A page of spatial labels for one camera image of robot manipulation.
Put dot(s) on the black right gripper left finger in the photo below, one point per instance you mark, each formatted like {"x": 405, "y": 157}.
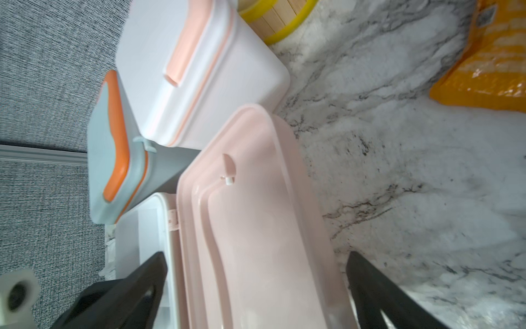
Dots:
{"x": 131, "y": 302}

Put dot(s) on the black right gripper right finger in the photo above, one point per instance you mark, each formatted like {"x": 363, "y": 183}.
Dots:
{"x": 376, "y": 298}

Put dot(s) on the pink first aid box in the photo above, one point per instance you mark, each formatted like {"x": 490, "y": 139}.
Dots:
{"x": 256, "y": 252}

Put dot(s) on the blue orange first aid box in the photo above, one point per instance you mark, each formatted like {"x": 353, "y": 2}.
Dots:
{"x": 125, "y": 168}

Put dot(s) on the white tray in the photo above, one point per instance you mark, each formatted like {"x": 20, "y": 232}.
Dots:
{"x": 140, "y": 233}

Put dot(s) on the orange small object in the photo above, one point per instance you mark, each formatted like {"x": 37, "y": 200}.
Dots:
{"x": 491, "y": 71}

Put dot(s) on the yellow bamboo steamer basket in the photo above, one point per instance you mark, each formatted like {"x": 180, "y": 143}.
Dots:
{"x": 274, "y": 20}

